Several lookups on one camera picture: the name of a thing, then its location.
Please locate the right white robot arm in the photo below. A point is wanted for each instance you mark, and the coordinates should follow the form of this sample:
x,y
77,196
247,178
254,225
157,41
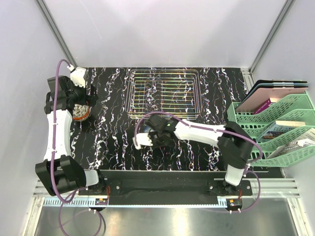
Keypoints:
x,y
234,144

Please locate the spiral notebook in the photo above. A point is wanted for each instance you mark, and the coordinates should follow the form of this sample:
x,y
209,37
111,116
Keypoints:
x,y
305,140

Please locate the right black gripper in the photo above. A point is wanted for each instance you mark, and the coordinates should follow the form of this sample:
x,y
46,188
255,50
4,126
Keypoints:
x,y
151,134

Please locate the purple book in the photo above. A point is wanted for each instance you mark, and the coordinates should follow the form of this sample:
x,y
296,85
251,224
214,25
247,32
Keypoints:
x,y
269,102

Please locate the green file organizer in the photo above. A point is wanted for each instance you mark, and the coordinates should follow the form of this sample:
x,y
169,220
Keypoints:
x,y
293,107

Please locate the pink folder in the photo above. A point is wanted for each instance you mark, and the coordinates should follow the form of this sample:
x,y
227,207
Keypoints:
x,y
258,97

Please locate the orange patterned bowl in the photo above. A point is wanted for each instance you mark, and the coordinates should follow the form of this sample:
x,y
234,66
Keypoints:
x,y
80,112

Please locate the blue white floral bowl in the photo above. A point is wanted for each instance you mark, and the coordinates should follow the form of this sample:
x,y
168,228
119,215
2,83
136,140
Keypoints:
x,y
147,129

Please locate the blue booklet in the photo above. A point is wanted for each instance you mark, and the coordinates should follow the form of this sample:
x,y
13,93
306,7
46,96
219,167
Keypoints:
x,y
273,131

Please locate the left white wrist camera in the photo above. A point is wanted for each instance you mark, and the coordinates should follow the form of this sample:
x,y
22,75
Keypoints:
x,y
78,76

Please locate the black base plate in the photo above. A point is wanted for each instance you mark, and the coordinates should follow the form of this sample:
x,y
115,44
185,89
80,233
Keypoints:
x,y
123,182

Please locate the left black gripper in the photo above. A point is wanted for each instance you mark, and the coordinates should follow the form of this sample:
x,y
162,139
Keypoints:
x,y
90,99

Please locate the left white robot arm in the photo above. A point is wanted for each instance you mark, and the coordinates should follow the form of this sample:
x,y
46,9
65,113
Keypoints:
x,y
59,172

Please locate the wire dish rack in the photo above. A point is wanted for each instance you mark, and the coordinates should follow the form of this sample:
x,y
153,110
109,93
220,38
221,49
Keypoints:
x,y
174,91

